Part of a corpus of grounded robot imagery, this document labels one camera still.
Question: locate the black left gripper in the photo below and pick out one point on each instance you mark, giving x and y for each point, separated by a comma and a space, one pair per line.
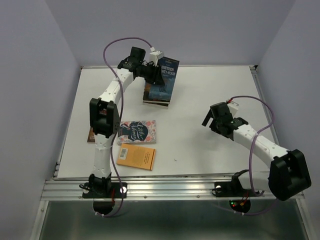
155, 77

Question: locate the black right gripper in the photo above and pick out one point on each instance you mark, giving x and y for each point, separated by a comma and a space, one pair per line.
212, 125

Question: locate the Three Days to See book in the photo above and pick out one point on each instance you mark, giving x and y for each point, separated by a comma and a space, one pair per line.
156, 93

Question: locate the Nineteen Eighty-Four blue book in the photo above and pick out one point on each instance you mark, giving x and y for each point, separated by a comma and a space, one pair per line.
169, 68

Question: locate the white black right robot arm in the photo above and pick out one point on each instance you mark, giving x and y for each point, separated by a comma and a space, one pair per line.
287, 173

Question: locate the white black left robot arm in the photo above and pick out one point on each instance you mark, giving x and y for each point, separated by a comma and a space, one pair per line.
105, 117

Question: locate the brown book under left arm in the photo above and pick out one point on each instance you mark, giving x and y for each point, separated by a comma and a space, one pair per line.
91, 136

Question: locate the Little Women floral book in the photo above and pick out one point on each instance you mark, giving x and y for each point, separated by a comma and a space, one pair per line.
137, 132

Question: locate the orange back cover book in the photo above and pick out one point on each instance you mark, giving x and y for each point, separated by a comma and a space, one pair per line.
136, 156

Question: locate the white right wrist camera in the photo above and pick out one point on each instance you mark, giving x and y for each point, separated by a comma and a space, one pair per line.
233, 107

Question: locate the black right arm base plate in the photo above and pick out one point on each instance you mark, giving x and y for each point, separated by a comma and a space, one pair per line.
227, 189

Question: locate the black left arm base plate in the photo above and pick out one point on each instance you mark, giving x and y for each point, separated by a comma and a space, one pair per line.
114, 192

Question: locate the aluminium table frame rail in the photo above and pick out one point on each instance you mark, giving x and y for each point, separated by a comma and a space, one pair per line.
189, 159

